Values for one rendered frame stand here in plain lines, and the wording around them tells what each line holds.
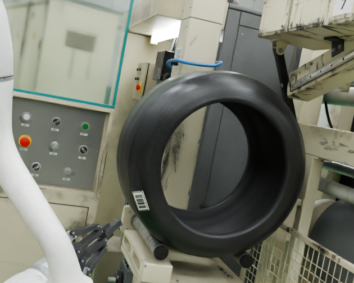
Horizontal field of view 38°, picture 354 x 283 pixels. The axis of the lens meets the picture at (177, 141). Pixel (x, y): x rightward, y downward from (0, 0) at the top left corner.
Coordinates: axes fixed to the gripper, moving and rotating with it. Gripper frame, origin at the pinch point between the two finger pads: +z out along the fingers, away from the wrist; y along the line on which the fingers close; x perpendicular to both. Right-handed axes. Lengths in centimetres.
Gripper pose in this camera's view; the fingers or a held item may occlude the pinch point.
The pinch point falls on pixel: (109, 228)
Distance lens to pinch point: 136.1
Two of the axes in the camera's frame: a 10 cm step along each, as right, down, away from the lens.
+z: 5.0, -3.5, 8.0
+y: 3.1, 9.3, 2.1
